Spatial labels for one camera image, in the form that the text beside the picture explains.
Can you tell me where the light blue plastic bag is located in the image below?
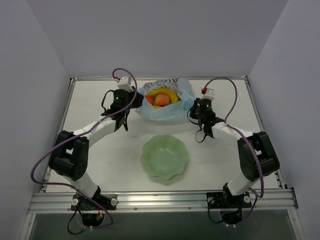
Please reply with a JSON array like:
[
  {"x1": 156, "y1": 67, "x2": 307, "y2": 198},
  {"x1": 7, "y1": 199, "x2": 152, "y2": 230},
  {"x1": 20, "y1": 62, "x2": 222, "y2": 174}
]
[{"x1": 136, "y1": 78, "x2": 195, "y2": 121}]

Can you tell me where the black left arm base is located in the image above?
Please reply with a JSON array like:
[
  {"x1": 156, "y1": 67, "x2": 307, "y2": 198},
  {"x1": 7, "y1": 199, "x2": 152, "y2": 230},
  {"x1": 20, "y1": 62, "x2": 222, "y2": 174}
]
[{"x1": 66, "y1": 193, "x2": 118, "y2": 236}]

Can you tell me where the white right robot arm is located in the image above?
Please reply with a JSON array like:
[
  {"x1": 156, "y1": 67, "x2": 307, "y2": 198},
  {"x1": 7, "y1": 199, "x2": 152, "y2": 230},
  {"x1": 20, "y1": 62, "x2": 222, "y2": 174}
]
[{"x1": 187, "y1": 98, "x2": 280, "y2": 207}]

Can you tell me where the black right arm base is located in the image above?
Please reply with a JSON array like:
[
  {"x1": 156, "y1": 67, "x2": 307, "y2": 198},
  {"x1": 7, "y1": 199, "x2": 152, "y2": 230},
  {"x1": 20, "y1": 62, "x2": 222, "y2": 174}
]
[{"x1": 206, "y1": 190, "x2": 253, "y2": 228}]

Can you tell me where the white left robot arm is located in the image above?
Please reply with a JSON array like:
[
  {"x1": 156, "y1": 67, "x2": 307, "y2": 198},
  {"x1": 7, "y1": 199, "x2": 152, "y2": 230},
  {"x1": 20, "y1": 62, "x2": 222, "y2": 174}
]
[{"x1": 48, "y1": 88, "x2": 144, "y2": 210}]

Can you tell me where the yellow fake banana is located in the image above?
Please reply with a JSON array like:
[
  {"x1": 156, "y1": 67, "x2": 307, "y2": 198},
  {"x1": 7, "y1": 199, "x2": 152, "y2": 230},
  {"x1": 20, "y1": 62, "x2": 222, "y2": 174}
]
[{"x1": 146, "y1": 88, "x2": 180, "y2": 109}]

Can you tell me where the pink fake peach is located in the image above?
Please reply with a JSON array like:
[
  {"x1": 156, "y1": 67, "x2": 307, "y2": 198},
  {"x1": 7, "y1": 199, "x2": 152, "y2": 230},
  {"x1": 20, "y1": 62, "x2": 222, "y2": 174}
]
[{"x1": 154, "y1": 93, "x2": 170, "y2": 107}]

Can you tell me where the green scalloped glass bowl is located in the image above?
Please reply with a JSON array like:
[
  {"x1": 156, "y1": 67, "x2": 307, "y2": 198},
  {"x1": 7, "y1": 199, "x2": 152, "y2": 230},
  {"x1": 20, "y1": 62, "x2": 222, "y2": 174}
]
[{"x1": 140, "y1": 134, "x2": 191, "y2": 186}]

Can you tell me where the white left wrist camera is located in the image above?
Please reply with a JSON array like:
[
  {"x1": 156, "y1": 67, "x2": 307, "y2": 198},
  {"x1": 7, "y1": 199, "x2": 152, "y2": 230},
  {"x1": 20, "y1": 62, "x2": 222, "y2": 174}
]
[{"x1": 117, "y1": 76, "x2": 134, "y2": 92}]

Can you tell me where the aluminium front rail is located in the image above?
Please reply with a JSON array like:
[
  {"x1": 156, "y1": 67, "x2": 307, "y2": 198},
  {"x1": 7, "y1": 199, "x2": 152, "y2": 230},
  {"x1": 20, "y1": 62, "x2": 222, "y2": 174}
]
[{"x1": 27, "y1": 189, "x2": 298, "y2": 214}]

